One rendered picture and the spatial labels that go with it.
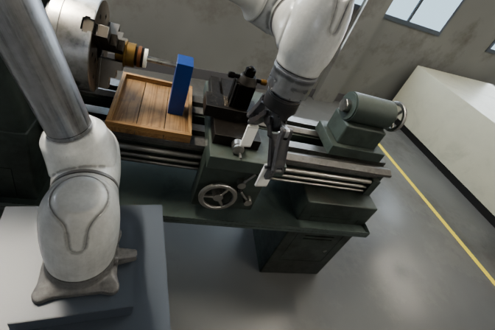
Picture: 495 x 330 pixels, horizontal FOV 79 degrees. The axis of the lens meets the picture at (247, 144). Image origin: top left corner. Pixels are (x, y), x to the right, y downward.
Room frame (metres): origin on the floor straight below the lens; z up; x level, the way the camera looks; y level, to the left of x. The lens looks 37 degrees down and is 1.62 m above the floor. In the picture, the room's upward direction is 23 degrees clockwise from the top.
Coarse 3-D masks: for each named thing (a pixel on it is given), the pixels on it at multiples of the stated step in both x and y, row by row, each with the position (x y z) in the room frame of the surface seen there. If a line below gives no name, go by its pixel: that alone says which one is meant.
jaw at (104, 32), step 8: (88, 24) 0.81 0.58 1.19; (96, 24) 0.83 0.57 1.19; (96, 32) 0.82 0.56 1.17; (104, 32) 0.83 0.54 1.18; (96, 40) 0.83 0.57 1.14; (104, 40) 0.83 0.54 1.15; (112, 40) 0.86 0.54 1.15; (120, 40) 0.90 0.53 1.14; (104, 48) 0.87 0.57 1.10; (112, 48) 0.87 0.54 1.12; (120, 48) 0.88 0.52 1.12
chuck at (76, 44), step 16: (80, 0) 0.85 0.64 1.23; (96, 0) 0.90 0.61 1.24; (64, 16) 0.78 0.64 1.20; (80, 16) 0.81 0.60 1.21; (96, 16) 0.85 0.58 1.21; (64, 32) 0.75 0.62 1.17; (80, 32) 0.78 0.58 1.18; (64, 48) 0.74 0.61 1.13; (80, 48) 0.76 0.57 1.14; (96, 48) 0.86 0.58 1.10; (80, 64) 0.75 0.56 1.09; (96, 64) 0.86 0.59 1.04; (80, 80) 0.76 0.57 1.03
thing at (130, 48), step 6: (126, 42) 0.93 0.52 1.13; (126, 48) 0.91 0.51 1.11; (132, 48) 0.92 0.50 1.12; (138, 48) 0.94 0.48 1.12; (144, 48) 0.96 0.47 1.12; (126, 54) 0.90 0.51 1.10; (132, 54) 0.91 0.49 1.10; (138, 54) 0.92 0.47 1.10; (120, 60) 0.91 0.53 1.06; (126, 60) 0.90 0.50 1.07; (132, 60) 0.91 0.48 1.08; (138, 60) 0.92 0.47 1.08; (132, 66) 0.92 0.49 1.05; (138, 66) 0.93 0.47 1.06
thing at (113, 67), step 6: (102, 60) 0.88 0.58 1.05; (108, 60) 0.89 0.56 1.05; (114, 60) 0.90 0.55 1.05; (102, 66) 0.88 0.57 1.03; (108, 66) 0.88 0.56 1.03; (114, 66) 0.89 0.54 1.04; (120, 66) 0.90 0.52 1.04; (96, 72) 0.87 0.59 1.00; (102, 72) 0.87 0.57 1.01; (108, 72) 0.88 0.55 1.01; (114, 72) 0.89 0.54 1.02; (96, 78) 0.86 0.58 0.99; (102, 78) 0.86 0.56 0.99; (108, 78) 0.87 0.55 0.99; (96, 84) 0.85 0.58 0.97; (102, 84) 0.86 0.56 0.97; (108, 84) 0.88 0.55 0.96
